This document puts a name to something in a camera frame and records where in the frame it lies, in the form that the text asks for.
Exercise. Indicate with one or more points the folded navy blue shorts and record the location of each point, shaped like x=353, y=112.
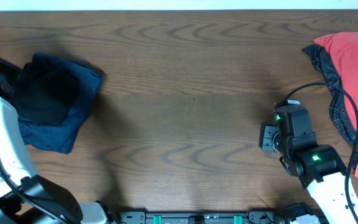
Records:
x=61, y=138

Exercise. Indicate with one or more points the black patterned garment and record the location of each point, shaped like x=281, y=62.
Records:
x=322, y=62

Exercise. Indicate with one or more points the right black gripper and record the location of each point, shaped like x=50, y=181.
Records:
x=267, y=132

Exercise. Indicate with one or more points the black t-shirt with logo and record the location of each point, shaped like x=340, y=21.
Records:
x=44, y=94

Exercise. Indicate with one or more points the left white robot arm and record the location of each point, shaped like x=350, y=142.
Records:
x=25, y=196

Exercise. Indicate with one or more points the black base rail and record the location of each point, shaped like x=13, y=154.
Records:
x=253, y=216

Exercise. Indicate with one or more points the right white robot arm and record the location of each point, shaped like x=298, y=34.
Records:
x=319, y=168

